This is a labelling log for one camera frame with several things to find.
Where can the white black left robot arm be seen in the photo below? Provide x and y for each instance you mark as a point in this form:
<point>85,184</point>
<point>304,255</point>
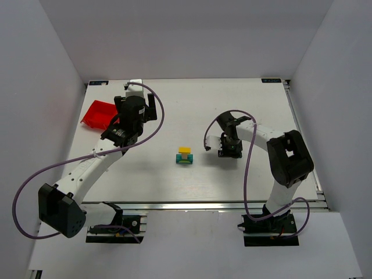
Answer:
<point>60,205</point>

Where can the blue label sticker left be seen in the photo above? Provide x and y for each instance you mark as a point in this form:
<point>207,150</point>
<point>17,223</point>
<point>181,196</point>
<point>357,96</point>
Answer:
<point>98,83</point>

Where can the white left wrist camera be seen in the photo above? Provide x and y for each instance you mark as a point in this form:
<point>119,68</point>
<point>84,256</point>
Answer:
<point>134,90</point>

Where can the yellow wood block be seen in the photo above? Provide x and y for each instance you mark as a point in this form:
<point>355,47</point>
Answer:
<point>184,150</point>

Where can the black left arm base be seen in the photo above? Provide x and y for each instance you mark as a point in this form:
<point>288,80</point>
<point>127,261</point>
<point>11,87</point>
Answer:
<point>122,226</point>

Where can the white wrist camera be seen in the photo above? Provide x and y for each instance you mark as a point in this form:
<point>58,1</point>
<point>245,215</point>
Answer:
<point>212,142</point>
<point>134,90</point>

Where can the red plastic bin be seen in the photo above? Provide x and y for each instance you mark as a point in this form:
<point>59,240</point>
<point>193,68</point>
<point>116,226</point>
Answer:
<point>99,115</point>

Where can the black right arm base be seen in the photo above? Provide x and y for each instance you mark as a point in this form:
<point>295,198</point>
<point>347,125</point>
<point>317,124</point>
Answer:
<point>275,231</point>

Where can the blue label sticker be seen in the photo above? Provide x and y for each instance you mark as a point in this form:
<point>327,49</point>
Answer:
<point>271,80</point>
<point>98,83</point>

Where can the blue label sticker right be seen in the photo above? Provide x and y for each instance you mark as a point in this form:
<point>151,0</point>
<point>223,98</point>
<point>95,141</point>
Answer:
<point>271,80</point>

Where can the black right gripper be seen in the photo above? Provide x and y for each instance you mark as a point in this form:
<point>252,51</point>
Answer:
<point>229,153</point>

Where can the long teal wood block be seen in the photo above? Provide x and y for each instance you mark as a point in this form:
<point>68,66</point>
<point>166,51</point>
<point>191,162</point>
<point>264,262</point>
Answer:
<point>187,159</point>

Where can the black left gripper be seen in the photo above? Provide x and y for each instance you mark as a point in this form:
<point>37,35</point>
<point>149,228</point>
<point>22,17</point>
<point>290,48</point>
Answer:
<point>136,100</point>

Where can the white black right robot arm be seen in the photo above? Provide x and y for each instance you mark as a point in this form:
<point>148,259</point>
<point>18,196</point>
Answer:
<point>289,158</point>

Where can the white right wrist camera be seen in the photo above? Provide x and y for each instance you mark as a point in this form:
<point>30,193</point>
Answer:
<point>212,142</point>

